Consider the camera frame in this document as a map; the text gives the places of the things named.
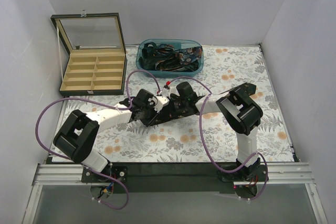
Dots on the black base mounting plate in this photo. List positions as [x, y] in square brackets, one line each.
[178, 177]

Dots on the floral patterned table mat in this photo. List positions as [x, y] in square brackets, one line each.
[180, 141]

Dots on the blue floral tie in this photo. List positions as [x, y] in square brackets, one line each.
[189, 55]

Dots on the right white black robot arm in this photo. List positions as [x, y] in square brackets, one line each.
[248, 160]

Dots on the pile of dark ties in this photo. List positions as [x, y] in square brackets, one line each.
[162, 58]

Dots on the black compartment display box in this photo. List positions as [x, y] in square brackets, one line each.
[95, 46]

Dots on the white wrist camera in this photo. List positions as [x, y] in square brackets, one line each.
[158, 102]
[168, 90]

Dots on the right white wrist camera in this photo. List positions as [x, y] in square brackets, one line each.
[168, 90]

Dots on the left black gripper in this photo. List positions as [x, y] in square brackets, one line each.
[142, 108]

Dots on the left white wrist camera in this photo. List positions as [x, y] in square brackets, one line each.
[158, 102]

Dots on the black gold floral tie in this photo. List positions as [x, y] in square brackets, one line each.
[236, 105]

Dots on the aluminium frame rail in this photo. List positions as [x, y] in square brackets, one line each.
[279, 173]

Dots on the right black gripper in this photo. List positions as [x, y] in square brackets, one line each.
[173, 100]

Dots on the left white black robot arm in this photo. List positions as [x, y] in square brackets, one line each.
[77, 135]

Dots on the teal plastic bin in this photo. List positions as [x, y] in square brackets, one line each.
[178, 44]

